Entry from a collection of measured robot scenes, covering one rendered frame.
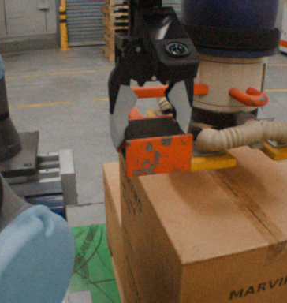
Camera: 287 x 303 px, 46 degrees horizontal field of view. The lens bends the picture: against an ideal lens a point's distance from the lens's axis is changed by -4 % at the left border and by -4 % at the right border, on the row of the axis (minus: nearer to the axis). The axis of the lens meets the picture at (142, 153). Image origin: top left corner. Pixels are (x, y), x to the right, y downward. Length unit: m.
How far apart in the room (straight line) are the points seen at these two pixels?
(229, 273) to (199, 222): 0.12
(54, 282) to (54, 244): 0.03
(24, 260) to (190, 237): 0.51
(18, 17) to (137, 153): 9.68
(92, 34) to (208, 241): 9.46
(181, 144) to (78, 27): 9.53
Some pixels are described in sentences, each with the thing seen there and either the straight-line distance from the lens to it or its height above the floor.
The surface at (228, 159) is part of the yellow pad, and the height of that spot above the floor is 1.07.
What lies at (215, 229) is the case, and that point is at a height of 0.94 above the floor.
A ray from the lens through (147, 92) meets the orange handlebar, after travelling 0.72.
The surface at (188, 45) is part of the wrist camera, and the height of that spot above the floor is 1.32.
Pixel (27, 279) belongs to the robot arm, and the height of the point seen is 1.23.
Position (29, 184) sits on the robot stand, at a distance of 0.83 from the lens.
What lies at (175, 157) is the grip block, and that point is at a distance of 0.45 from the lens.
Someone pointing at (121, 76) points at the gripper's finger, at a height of 1.28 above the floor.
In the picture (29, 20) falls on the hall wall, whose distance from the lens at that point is 10.03.
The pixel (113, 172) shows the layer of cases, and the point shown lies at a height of 0.54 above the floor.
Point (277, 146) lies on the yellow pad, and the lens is 0.79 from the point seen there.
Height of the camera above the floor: 1.38
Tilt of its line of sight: 26 degrees down
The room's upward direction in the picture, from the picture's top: straight up
